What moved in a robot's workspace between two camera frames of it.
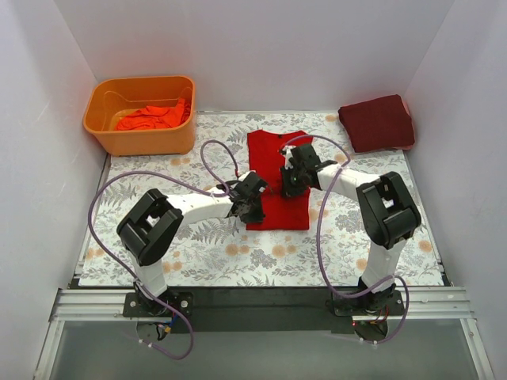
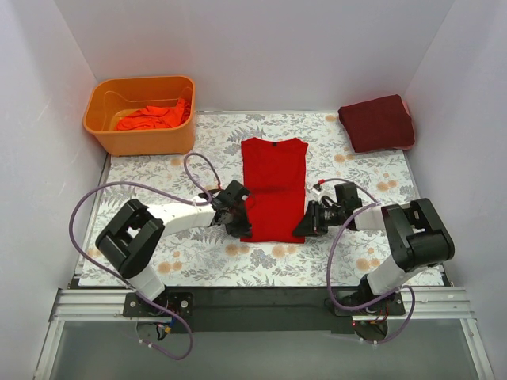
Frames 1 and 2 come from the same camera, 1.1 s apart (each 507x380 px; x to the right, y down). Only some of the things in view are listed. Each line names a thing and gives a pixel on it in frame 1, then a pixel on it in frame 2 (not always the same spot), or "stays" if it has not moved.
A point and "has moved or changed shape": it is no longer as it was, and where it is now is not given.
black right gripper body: x=291 y=184 -> x=314 y=218
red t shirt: x=282 y=212 has moved or changed shape
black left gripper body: x=250 y=209 -> x=236 y=220
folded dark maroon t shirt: x=379 y=123 stays
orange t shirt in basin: x=156 y=117 stays
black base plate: x=264 y=309 stays
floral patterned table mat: x=334 y=252 stays
